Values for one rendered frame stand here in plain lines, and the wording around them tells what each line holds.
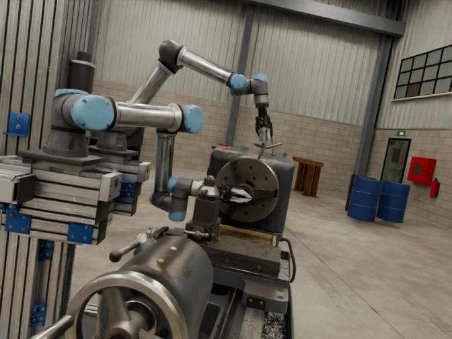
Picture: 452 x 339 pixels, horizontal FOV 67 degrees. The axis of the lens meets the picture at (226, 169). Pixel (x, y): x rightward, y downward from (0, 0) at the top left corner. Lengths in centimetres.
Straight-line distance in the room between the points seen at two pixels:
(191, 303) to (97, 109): 84
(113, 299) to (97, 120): 83
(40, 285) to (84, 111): 88
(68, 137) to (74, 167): 11
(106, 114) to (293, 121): 1124
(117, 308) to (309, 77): 1229
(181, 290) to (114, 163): 136
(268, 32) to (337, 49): 251
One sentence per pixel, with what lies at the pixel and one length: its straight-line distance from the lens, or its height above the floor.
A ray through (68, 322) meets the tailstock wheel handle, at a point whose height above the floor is 109.
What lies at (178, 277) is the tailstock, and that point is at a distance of 47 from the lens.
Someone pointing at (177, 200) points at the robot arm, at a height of 101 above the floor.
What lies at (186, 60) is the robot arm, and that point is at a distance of 173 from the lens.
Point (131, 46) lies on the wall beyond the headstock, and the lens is 1201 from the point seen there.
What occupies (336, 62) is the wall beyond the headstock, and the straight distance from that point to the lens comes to 1308.
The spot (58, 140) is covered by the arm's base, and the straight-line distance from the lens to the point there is 132.
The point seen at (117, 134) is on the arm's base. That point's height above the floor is 124.
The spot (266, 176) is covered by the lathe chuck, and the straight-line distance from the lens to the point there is 164.
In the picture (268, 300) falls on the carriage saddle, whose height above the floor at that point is 89.
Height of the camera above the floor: 132
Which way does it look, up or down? 6 degrees down
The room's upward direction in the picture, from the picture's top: 9 degrees clockwise
